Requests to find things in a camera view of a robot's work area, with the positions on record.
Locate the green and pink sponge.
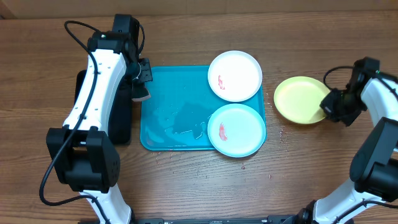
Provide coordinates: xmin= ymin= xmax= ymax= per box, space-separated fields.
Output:
xmin=131 ymin=83 xmax=151 ymax=102

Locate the yellow-green plate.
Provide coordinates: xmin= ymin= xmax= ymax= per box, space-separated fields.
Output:
xmin=274 ymin=76 xmax=330 ymax=124

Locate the white plate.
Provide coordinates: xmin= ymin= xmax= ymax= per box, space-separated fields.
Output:
xmin=208 ymin=50 xmax=262 ymax=102

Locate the light blue plate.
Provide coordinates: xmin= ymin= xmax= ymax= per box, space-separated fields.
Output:
xmin=207 ymin=103 xmax=266 ymax=158

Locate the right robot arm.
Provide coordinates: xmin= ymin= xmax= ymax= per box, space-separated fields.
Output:
xmin=285 ymin=70 xmax=397 ymax=223

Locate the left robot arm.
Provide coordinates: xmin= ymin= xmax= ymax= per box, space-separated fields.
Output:
xmin=46 ymin=29 xmax=151 ymax=223

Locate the black plastic tray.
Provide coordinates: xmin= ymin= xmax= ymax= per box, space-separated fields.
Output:
xmin=63 ymin=68 xmax=132 ymax=145

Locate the teal plastic tray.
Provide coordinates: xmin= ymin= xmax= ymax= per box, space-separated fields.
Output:
xmin=140 ymin=65 xmax=266 ymax=151

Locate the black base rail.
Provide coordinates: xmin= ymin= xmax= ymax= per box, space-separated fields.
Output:
xmin=130 ymin=215 xmax=310 ymax=224

